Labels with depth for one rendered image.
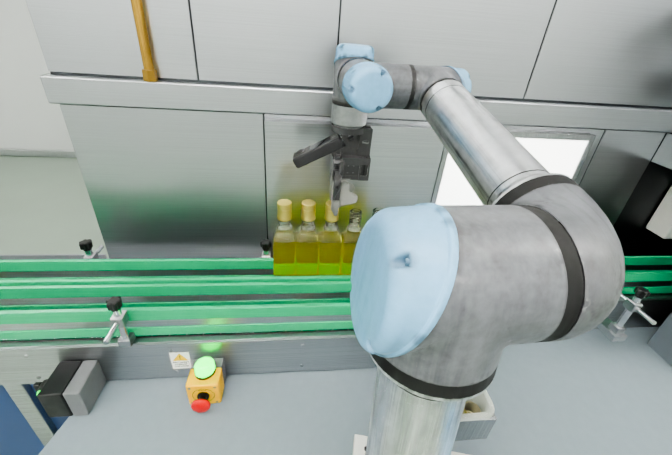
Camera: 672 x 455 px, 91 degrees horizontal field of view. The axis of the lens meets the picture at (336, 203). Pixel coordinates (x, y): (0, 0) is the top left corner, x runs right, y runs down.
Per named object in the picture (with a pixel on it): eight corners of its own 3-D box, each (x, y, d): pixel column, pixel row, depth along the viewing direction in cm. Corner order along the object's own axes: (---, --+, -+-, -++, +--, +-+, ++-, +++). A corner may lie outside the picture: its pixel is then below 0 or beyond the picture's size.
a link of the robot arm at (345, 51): (338, 44, 58) (332, 41, 65) (334, 107, 63) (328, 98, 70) (381, 47, 59) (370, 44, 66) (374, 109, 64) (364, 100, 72)
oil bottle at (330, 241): (335, 284, 95) (341, 221, 85) (337, 298, 90) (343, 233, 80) (315, 284, 94) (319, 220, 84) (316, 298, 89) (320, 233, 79)
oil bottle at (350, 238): (355, 284, 96) (363, 221, 85) (358, 298, 91) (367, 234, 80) (335, 284, 95) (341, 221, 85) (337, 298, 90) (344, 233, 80)
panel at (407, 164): (543, 232, 109) (588, 132, 93) (549, 237, 107) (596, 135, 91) (268, 231, 98) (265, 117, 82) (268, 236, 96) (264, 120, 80)
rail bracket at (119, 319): (140, 338, 75) (126, 295, 69) (125, 367, 69) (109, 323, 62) (121, 338, 75) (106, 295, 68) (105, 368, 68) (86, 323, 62)
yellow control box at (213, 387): (227, 376, 82) (224, 356, 78) (220, 406, 75) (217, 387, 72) (197, 377, 81) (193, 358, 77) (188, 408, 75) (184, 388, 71)
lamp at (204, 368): (217, 361, 77) (216, 353, 76) (213, 379, 73) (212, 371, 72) (197, 362, 77) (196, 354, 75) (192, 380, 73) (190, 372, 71)
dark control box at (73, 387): (108, 381, 79) (98, 359, 74) (89, 416, 72) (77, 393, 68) (70, 383, 78) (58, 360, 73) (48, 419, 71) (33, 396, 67)
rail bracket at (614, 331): (581, 318, 103) (616, 261, 92) (628, 367, 88) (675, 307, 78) (567, 318, 102) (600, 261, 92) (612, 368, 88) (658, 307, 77)
